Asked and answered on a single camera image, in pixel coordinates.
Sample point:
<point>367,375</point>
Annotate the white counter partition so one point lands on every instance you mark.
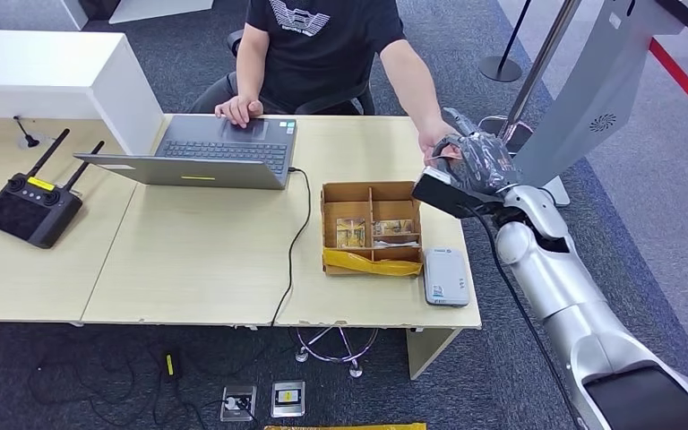
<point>53,70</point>

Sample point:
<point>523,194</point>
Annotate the silver stanchion post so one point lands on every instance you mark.
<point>543,53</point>

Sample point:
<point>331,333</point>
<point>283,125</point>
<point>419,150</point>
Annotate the white paper slip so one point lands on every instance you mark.
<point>395,243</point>

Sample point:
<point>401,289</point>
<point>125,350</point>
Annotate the white furniture panel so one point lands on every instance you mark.
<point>157,9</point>

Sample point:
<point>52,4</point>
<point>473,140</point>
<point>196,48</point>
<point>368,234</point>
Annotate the person's right forearm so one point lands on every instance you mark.
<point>252,71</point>

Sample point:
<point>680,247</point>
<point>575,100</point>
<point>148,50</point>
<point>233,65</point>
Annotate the person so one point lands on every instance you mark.
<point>320,59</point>

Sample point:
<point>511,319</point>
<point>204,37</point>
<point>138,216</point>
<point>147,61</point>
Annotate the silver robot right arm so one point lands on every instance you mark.
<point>557,279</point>

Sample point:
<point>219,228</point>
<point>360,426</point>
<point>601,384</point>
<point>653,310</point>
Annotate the person's left hand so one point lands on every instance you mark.
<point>433,139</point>

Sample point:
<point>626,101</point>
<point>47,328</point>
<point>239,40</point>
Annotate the person's right hand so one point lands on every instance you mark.
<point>238,110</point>

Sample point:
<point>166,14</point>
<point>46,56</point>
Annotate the person's left forearm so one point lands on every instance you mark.
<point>415,89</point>

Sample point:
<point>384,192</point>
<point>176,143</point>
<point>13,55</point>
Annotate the open floor socket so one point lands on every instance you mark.
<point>239,403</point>

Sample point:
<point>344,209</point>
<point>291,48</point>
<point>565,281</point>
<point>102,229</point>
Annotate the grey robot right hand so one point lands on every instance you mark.
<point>480,163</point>

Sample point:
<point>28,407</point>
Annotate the black remote controller with antennas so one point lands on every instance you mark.
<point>28,215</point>

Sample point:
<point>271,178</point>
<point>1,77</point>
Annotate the cardboard divided box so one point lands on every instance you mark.
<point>347,193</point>

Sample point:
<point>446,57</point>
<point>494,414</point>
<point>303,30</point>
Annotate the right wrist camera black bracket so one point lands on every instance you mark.
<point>439,193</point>

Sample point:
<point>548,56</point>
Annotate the beige desk leg panel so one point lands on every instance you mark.
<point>423,350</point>

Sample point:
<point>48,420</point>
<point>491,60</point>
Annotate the grey kiosk stand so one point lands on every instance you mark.
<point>593,101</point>

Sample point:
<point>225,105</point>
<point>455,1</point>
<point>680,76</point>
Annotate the closed floor socket yellow label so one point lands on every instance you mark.
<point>287,398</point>

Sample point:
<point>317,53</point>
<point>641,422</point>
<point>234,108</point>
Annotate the chrome stool base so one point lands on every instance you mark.
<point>355,368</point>

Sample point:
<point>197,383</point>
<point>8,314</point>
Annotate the black stanchion post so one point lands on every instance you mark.
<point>500,69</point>

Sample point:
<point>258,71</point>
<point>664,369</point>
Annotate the white card reader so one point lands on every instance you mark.
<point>446,276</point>

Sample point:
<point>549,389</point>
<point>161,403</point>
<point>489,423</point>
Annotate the room key card upright print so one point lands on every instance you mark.
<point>350,232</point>

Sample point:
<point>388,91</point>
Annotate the grey laptop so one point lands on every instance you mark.
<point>204,172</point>

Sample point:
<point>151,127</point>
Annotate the red barrier belt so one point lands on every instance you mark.
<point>685,83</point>

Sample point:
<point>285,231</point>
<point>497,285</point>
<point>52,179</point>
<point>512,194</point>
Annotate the yellow floor strip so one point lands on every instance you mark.
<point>344,427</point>

